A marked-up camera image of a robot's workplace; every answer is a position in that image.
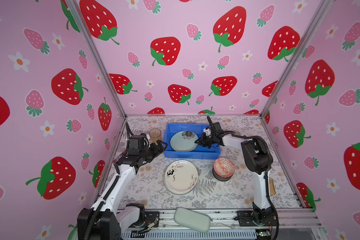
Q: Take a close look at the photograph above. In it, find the pale green floral plate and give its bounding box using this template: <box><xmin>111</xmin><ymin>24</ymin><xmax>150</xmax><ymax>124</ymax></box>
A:
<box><xmin>170</xmin><ymin>131</ymin><xmax>198</xmax><ymax>152</ymax></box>

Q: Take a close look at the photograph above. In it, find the cream floral plate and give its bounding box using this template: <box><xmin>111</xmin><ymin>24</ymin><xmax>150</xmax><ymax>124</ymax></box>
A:
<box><xmin>164</xmin><ymin>160</ymin><xmax>199</xmax><ymax>195</ymax></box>

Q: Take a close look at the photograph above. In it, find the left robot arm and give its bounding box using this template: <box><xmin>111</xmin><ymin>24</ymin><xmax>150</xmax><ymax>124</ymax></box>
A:
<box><xmin>77</xmin><ymin>134</ymin><xmax>168</xmax><ymax>240</ymax></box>

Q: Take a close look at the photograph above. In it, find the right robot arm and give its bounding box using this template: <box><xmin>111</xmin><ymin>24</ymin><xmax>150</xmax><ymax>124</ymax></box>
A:
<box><xmin>195</xmin><ymin>117</ymin><xmax>278</xmax><ymax>226</ymax></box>

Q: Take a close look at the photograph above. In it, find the blue plastic bin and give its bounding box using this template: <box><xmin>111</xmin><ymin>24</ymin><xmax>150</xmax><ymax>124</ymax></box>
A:
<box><xmin>163</xmin><ymin>124</ymin><xmax>221</xmax><ymax>160</ymax></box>

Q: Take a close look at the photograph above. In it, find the amber glass cup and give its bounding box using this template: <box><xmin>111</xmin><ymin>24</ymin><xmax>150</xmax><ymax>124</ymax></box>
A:
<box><xmin>149</xmin><ymin>128</ymin><xmax>162</xmax><ymax>144</ymax></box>

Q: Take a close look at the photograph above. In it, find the red patterned bowl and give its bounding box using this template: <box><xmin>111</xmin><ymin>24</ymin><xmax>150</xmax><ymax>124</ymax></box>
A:
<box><xmin>213</xmin><ymin>158</ymin><xmax>235</xmax><ymax>177</ymax></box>

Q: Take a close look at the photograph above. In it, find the dark bottom bowl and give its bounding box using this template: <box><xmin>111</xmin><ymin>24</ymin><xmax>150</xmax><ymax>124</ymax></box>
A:
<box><xmin>213</xmin><ymin>172</ymin><xmax>232</xmax><ymax>182</ymax></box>

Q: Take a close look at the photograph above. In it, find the yellow blue sponge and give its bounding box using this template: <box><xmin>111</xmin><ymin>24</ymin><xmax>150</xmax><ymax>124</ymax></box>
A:
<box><xmin>269</xmin><ymin>178</ymin><xmax>276</xmax><ymax>196</ymax></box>

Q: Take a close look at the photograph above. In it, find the grey-green pouch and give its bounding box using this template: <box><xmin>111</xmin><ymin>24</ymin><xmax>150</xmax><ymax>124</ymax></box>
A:
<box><xmin>174</xmin><ymin>208</ymin><xmax>211</xmax><ymax>233</ymax></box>

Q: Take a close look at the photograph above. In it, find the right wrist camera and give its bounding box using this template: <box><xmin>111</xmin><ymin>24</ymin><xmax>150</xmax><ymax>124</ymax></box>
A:
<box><xmin>203</xmin><ymin>127</ymin><xmax>212</xmax><ymax>137</ymax></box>

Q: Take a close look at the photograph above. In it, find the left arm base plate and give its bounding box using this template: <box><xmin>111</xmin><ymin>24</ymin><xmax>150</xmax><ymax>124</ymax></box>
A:
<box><xmin>130</xmin><ymin>211</ymin><xmax>160</xmax><ymax>228</ymax></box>

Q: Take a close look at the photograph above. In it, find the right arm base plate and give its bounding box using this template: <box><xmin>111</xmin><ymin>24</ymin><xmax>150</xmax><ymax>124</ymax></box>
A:
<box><xmin>234</xmin><ymin>211</ymin><xmax>278</xmax><ymax>228</ymax></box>

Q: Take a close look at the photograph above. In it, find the aluminium front rail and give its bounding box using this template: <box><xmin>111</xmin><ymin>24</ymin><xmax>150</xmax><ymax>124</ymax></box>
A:
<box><xmin>76</xmin><ymin>208</ymin><xmax>323</xmax><ymax>232</ymax></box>

